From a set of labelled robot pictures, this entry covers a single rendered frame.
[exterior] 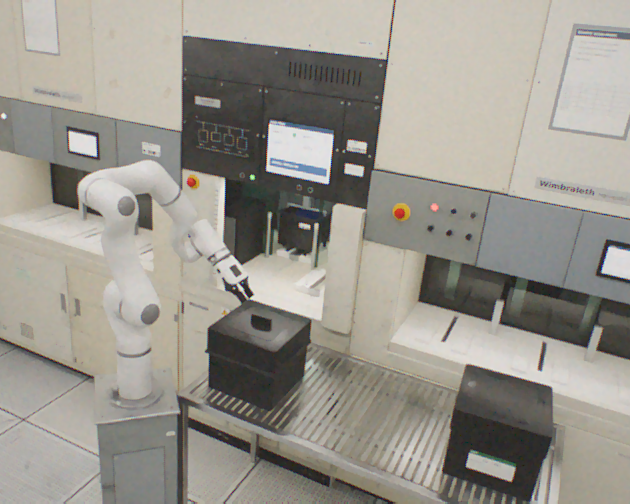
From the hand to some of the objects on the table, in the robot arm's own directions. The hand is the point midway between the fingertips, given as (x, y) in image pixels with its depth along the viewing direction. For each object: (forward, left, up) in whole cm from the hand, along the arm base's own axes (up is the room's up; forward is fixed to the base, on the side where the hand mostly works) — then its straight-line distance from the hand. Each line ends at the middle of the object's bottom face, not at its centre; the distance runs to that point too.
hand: (245, 294), depth 208 cm
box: (+69, -65, -35) cm, 101 cm away
